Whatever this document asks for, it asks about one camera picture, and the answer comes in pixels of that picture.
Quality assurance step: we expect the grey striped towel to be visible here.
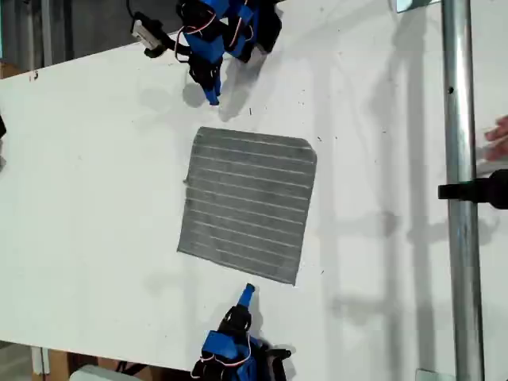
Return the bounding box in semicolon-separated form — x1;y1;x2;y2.
176;125;318;287

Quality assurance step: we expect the person's hand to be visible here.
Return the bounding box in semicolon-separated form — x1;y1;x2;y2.
483;114;508;162

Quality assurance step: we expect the white foam box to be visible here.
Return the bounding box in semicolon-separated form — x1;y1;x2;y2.
70;364;134;381

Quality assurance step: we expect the brown cardboard box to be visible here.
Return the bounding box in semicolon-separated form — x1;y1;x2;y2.
0;61;27;80
47;348;124;381

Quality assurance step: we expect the white table leg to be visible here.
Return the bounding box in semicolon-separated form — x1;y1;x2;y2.
30;345;51;376

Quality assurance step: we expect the black clamp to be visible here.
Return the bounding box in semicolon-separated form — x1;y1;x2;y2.
437;168;508;210

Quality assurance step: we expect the gripper red white wire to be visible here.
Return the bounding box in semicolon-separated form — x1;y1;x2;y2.
192;333;256;378

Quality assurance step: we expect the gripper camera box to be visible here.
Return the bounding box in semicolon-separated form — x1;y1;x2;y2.
132;11;167;59
264;348;288;381

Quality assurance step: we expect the grey metal frame bar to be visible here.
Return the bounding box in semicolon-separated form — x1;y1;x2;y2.
40;0;53;67

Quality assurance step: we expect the steel post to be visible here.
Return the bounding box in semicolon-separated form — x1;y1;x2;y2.
440;0;486;381

